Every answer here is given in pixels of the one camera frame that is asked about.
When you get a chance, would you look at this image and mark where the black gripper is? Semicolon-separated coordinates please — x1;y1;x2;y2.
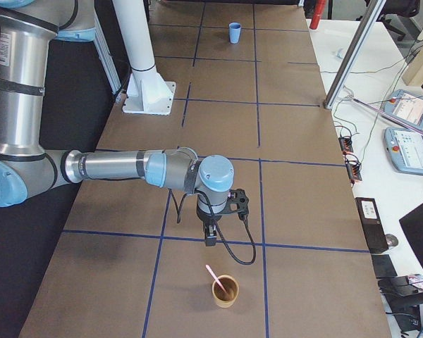
203;218;218;246

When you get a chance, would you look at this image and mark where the pink chopstick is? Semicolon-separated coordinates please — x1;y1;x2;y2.
205;264;228;294

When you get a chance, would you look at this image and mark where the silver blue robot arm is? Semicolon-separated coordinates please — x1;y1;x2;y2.
0;1;236;246

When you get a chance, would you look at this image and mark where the blue ribbed cup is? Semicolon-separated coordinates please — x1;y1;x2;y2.
228;22;241;44

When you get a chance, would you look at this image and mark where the orange circuit board lower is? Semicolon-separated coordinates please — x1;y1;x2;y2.
345;159;362;183

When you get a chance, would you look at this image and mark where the orange circuit board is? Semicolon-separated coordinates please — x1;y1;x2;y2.
338;136;353;154
345;159;362;183

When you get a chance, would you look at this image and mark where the black rectangular box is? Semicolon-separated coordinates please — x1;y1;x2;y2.
355;197;388;254

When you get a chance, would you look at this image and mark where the orange circuit board upper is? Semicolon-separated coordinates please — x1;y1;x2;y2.
338;136;353;154

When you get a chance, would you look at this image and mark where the lower teach pendant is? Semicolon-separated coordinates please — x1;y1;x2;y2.
384;127;423;175

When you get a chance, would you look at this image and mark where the teach pendant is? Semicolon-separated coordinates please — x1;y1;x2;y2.
381;89;423;129
384;127;423;175

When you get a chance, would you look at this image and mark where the upper teach pendant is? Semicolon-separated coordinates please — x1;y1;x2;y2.
381;89;423;129

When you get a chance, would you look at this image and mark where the red cylinder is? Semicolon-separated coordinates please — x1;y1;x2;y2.
309;0;327;30

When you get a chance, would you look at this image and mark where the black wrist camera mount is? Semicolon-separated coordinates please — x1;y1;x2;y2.
228;189;249;221

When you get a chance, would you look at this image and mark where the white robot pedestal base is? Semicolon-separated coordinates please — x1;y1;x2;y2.
113;0;176;115

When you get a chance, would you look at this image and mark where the aluminium frame post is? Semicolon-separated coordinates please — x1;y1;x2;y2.
324;0;386;109

